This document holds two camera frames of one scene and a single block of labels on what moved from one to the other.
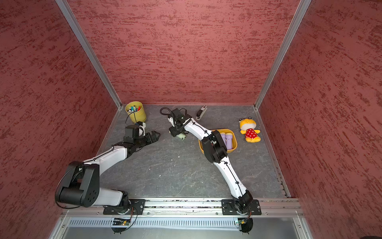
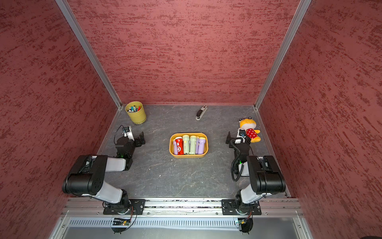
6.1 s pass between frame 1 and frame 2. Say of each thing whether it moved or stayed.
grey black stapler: stayed
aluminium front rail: stayed
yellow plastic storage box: moved
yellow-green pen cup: stayed
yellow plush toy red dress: stayed
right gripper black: moved
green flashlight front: moved
